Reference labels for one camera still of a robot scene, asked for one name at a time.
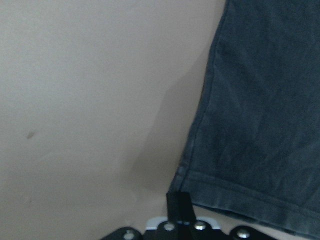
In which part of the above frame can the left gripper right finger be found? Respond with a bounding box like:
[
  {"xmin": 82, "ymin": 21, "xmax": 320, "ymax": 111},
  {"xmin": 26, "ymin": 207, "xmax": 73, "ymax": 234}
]
[{"xmin": 178, "ymin": 192, "xmax": 196, "ymax": 222}]

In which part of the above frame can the black t-shirt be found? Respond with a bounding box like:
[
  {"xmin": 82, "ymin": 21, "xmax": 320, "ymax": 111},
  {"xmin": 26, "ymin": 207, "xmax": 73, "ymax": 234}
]
[{"xmin": 169, "ymin": 0, "xmax": 320, "ymax": 240}]

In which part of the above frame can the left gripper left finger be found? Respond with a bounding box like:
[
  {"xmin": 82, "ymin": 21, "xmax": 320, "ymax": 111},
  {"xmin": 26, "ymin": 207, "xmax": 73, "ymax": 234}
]
[{"xmin": 166, "ymin": 192, "xmax": 178, "ymax": 222}]

